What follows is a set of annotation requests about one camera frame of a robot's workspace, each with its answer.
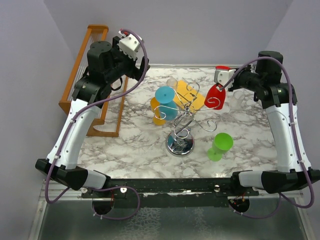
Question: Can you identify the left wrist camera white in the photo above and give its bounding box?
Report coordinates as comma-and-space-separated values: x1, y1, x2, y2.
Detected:
118, 34, 141, 61

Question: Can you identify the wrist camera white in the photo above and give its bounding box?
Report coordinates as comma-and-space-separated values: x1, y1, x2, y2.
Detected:
214, 65, 236, 87
118, 34, 141, 61

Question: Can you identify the black mounting rail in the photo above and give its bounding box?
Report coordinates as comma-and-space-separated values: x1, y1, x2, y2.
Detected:
81, 177, 259, 209

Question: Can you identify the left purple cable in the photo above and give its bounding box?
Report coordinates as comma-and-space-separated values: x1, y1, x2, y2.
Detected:
44, 28, 148, 221

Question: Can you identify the green plastic wine glass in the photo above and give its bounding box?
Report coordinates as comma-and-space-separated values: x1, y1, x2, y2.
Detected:
207, 132, 234, 162

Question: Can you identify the yellow plastic wine glass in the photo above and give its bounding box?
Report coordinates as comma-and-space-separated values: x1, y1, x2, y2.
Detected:
150, 97, 166, 126

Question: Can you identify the chrome wine glass rack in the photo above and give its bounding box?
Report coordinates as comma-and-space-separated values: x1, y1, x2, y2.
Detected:
152, 81, 221, 157

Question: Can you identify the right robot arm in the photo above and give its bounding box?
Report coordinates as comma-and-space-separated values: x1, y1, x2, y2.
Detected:
227, 50, 320, 196

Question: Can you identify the purple cable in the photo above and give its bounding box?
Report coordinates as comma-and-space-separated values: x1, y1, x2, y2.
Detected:
221, 56, 315, 219
44, 28, 148, 221

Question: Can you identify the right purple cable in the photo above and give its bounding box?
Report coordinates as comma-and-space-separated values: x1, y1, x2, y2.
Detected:
221, 56, 315, 219

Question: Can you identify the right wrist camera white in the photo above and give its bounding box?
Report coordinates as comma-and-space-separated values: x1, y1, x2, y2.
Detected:
214, 65, 236, 87

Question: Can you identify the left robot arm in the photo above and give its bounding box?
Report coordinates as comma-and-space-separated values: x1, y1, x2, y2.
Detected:
35, 34, 149, 198

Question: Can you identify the red plastic wine glass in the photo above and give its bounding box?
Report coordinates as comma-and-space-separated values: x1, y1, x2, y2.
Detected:
204, 65, 230, 110

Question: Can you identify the clear wine glass right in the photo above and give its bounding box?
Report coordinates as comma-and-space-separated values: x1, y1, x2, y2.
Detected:
229, 90, 245, 111

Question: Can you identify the blue plastic wine glass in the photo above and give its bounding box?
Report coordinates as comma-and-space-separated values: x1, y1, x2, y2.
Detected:
155, 86, 178, 121

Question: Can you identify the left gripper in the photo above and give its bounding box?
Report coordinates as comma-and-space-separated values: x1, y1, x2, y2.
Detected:
105, 37, 150, 84

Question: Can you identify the wooden dish rack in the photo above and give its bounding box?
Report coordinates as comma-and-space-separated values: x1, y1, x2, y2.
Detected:
58, 24, 128, 138

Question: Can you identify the clear wine glass by book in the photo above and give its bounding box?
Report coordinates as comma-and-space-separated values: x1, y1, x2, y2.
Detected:
166, 78, 178, 92

